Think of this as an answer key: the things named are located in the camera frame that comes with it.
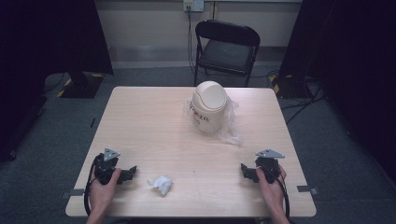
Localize person's left hand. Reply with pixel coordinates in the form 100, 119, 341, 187
89, 167, 122, 216

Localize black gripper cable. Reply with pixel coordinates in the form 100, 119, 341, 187
263, 167, 291, 219
82, 155, 99, 217

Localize crumpled white tissue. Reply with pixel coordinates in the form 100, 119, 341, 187
147, 175, 174, 197

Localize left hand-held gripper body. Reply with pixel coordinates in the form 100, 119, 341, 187
92, 147, 121, 186

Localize cream swing-lid trash bin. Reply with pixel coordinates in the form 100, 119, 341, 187
190, 80, 229, 135

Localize black stand base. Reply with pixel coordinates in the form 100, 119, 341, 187
269, 74, 313, 101
56, 71, 106, 100

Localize black floor cables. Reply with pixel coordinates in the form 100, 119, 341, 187
266, 69, 327, 126

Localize grey tape strip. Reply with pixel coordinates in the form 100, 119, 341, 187
61, 188, 86, 201
296, 185, 319, 196

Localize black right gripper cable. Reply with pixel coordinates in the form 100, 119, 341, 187
263, 167, 291, 219

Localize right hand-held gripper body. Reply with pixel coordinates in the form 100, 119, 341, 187
254, 148, 286, 185

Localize dark curtain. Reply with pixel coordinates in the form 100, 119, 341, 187
0, 0, 115, 163
277, 0, 396, 183

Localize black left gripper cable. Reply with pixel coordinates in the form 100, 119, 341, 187
82, 155, 99, 217

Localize person's right hand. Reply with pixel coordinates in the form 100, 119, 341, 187
255, 163, 288, 217

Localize black wall socket cable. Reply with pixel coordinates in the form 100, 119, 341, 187
185, 6, 198, 77

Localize black folding chair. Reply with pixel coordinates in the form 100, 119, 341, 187
192, 19, 262, 89

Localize clear plastic bag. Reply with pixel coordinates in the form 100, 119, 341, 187
185, 94, 245, 147

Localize white wall socket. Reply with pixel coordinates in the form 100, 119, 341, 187
182, 0, 205, 13

